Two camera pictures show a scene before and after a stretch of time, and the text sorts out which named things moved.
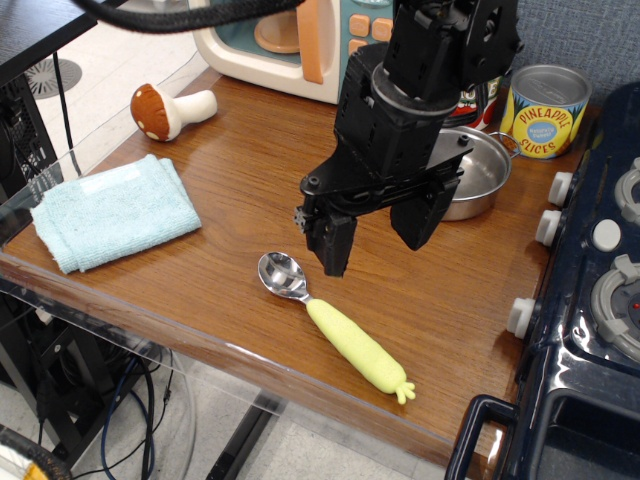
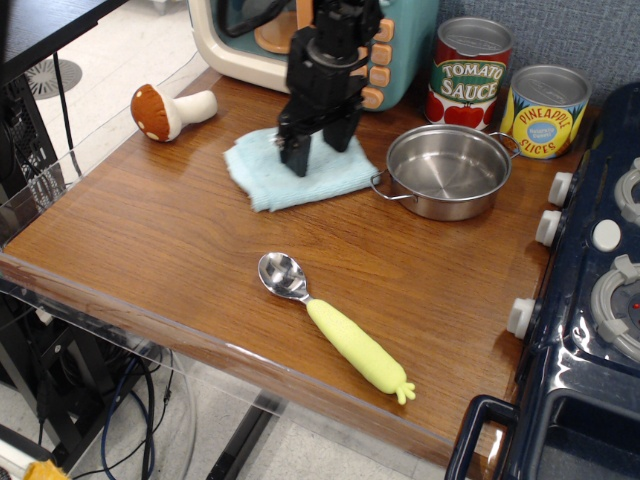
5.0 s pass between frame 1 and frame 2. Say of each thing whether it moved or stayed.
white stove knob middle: stayed
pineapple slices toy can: stayed
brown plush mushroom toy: stayed
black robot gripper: moved
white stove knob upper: stayed
